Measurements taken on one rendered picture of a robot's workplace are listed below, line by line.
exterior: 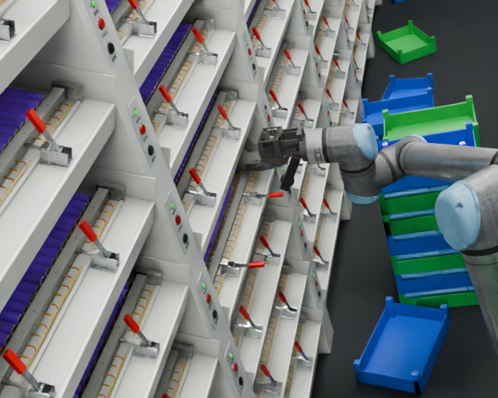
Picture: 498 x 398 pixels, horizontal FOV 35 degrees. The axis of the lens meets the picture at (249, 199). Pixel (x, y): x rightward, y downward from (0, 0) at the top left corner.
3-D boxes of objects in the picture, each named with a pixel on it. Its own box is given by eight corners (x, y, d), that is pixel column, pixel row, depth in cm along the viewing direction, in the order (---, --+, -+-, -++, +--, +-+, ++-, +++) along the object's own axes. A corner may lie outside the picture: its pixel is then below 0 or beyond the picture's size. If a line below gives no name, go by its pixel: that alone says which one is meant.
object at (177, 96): (234, 47, 197) (239, -5, 189) (168, 189, 150) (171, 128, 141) (155, 33, 199) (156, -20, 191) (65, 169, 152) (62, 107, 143)
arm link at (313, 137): (330, 150, 207) (326, 171, 199) (312, 152, 208) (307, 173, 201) (324, 121, 202) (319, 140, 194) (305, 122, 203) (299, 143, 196)
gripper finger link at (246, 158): (223, 147, 206) (258, 141, 204) (229, 166, 209) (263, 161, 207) (222, 154, 203) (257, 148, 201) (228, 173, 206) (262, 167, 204)
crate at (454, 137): (474, 142, 244) (471, 119, 240) (481, 179, 228) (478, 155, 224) (376, 157, 252) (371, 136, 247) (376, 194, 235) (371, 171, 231)
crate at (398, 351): (390, 313, 262) (386, 295, 258) (450, 322, 252) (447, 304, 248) (357, 381, 242) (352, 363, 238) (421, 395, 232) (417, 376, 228)
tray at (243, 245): (273, 178, 218) (277, 149, 213) (226, 339, 171) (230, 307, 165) (201, 164, 220) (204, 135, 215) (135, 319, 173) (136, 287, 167)
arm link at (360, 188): (396, 193, 207) (389, 155, 199) (358, 213, 205) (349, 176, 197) (377, 177, 214) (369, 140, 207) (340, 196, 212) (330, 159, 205)
